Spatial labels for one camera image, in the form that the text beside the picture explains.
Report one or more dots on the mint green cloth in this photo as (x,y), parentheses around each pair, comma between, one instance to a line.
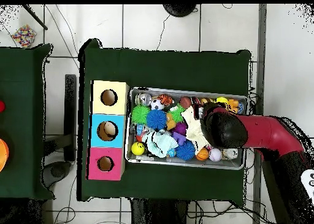
(159,143)

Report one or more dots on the yellow smiley ball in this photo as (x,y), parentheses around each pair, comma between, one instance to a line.
(138,148)

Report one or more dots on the black round base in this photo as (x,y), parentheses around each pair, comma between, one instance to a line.
(179,9)

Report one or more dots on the yellow tennis ball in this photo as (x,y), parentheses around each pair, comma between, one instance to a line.
(222,100)

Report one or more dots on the clear mesh bin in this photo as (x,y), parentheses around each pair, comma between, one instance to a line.
(162,90)

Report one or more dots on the red robot arm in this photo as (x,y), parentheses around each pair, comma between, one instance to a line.
(270,133)

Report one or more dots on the wooden box with three holes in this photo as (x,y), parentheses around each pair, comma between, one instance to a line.
(117,155)

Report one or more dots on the small soccer ball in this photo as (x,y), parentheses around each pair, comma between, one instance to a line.
(157,104)

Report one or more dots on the colourful patterned packet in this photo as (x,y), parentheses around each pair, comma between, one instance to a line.
(23,36)

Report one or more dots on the green spiky ball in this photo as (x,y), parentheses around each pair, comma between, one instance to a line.
(141,114)

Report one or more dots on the crushed clear plastic bottle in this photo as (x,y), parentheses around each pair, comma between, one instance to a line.
(140,132)

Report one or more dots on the orange toy brick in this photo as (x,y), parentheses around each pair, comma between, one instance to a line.
(234,104)

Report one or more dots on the dark green side table cloth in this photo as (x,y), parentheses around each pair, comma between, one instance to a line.
(24,111)

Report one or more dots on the cream knitted cloth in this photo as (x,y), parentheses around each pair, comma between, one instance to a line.
(194,126)

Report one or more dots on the black rod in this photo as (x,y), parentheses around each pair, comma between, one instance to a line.
(35,18)

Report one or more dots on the grey metal strip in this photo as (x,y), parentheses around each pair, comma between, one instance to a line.
(262,62)

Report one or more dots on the green furry googly-eyed toy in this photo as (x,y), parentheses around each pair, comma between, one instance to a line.
(176,113)

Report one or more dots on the orange round object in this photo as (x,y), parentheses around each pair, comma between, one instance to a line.
(3,155)

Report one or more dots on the large blue spiky ball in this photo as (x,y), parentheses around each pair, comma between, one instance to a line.
(156,119)

